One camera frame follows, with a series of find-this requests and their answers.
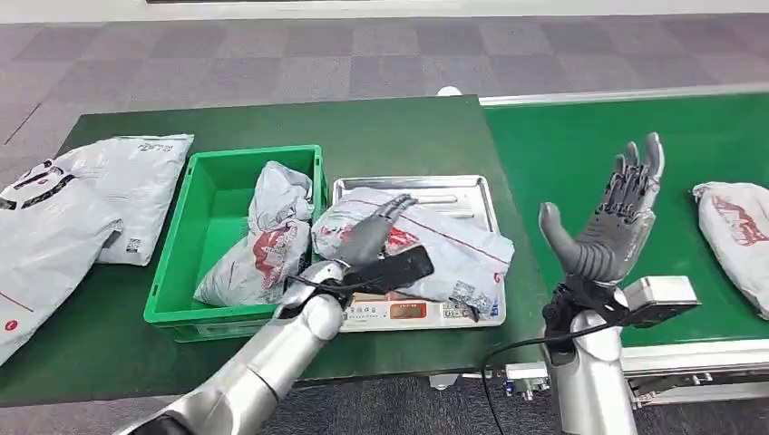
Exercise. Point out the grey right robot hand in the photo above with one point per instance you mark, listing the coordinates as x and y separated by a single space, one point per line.
607 246

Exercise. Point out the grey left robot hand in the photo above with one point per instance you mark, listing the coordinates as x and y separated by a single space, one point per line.
366 240

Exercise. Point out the grey red-print parcel bag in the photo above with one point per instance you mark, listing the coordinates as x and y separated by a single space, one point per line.
462 252
270 252
739 240

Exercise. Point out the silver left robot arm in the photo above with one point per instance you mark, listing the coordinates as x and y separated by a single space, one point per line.
258 372

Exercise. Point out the white electronic weighing scale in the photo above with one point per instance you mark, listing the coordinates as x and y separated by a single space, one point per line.
384 321

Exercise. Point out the green conveyor belt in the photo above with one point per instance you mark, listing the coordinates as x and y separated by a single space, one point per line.
571 168

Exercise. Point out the steel scale tray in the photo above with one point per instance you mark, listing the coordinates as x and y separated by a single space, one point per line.
456 187

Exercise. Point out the dark green table mat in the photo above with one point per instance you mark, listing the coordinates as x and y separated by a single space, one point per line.
390 138

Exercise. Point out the green plastic crate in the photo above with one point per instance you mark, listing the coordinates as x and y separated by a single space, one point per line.
210 216

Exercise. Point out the white round knob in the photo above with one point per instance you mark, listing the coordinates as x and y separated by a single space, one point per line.
449 90

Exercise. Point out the pale grey labelled parcel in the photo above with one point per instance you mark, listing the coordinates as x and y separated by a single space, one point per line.
144 192

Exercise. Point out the large grey black-print parcel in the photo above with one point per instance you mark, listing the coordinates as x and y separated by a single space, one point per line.
48 252

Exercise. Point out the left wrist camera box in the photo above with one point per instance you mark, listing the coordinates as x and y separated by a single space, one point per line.
396 270

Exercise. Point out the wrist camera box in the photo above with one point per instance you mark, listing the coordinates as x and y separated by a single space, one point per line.
661 297
396 270

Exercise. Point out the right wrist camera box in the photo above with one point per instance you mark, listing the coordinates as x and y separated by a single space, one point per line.
661 297

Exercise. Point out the silver conveyor frame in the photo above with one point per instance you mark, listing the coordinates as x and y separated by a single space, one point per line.
661 360

